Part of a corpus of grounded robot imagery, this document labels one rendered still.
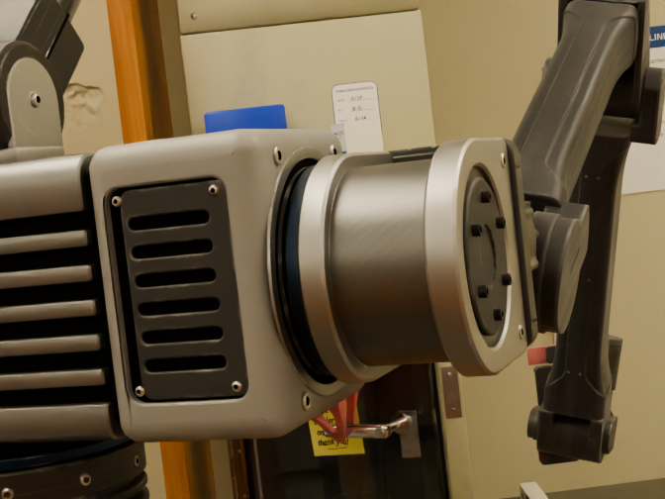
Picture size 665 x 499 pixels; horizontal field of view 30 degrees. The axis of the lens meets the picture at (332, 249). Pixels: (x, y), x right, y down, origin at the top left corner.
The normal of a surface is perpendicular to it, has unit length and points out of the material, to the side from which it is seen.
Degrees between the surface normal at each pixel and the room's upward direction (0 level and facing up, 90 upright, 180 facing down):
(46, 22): 90
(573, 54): 33
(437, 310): 106
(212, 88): 90
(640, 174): 90
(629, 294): 90
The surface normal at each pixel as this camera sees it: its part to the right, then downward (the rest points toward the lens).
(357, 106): 0.05, 0.04
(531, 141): -0.09, -0.81
